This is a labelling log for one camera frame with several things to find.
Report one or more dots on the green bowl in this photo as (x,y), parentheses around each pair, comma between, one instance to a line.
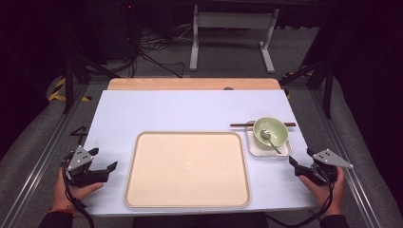
(278,126)

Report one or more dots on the dark curtain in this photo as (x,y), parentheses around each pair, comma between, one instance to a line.
(374,79)
(25,63)

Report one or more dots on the black stand with red light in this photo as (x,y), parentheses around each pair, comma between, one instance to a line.
(128,19)

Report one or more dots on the person's dark clothing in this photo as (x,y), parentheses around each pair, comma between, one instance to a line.
(196,221)

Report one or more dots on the person's left hand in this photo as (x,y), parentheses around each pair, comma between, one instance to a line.
(68,198)

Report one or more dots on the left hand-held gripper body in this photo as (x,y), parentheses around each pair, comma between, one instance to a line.
(79,160)

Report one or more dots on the metal spoon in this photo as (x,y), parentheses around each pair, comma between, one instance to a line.
(265,134)

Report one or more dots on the beige rectangular tray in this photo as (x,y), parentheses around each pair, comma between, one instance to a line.
(187,167)

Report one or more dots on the white metal desk frame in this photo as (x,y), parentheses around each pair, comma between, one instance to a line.
(234,19)

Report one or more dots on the person's right hand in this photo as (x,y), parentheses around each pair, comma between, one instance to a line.
(329,196)

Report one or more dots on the black tripod stand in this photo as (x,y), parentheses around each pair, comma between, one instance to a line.
(68,85)
(328,91)

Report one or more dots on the white square plate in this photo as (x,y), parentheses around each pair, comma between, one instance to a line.
(255,151)

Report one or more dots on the aluminium rail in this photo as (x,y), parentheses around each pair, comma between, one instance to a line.
(42,161)
(358,190)

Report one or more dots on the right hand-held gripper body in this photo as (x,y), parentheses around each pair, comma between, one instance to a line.
(329,158)

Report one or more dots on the grey round table grommet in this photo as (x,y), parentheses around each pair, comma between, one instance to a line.
(228,88)

